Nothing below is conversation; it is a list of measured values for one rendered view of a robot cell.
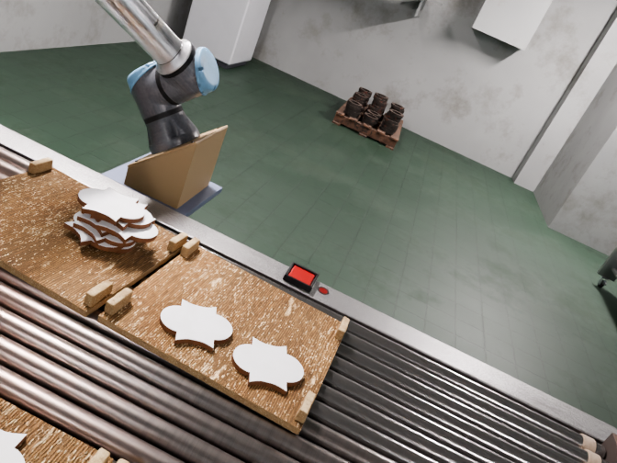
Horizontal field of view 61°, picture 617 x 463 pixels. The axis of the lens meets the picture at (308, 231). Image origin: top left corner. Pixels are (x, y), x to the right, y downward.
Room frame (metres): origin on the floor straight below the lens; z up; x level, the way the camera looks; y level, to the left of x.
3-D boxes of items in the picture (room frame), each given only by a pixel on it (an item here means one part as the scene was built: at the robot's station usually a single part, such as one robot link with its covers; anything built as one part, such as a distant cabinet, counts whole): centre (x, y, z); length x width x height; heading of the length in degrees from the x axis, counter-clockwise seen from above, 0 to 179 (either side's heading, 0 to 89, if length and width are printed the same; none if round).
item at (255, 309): (0.87, 0.06, 0.93); 0.41 x 0.35 x 0.02; 83
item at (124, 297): (0.76, 0.27, 0.95); 0.06 x 0.02 x 0.03; 173
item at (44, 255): (0.92, 0.48, 0.93); 0.41 x 0.35 x 0.02; 81
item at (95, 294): (0.76, 0.31, 0.95); 0.06 x 0.02 x 0.03; 171
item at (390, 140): (6.84, -0.16, 0.21); 1.19 x 0.85 x 0.43; 175
